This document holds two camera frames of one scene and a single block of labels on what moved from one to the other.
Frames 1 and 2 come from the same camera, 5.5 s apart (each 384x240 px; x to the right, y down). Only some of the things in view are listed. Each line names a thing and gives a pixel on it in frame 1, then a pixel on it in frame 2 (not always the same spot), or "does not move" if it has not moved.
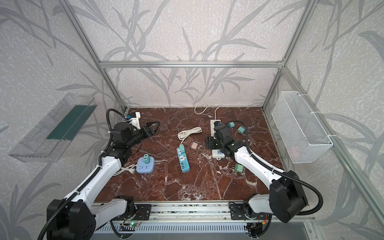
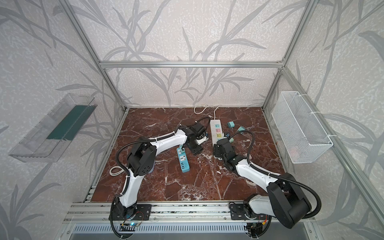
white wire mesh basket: x=303 y=136 does not move
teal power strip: x=183 y=159 does not move
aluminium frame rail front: x=190 y=211 does not move
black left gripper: x=145 y=130 -> x=195 y=147
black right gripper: x=212 y=142 -> x=218 y=149
